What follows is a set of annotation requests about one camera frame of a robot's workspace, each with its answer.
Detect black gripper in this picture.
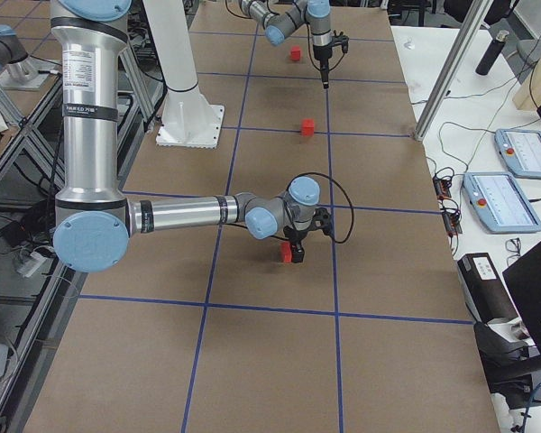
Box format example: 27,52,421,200
313,43,333,89
284,223,318,263

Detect red block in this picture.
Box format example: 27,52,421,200
289,45,302,62
300,118,316,137
280,241,293,263

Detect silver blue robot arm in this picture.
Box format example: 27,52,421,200
50,1,325,273
238,0,335,89

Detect black water bottle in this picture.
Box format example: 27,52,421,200
475,30,509,76

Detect black cardboard box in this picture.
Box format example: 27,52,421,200
457,253,518,324

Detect near teach pendant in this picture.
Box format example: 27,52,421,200
462,172,541,234

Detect teach pendant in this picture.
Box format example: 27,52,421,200
495,129,541,180
462,172,541,234

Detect black eyeglasses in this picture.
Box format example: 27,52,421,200
505,237,522,266

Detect far teach pendant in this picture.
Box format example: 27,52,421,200
495,129,541,180

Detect black camera cable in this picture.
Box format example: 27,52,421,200
234,170,354,244

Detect white camera stand post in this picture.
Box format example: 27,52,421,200
143,0,225,149

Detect aluminium frame post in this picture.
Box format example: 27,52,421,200
413,0,493,142

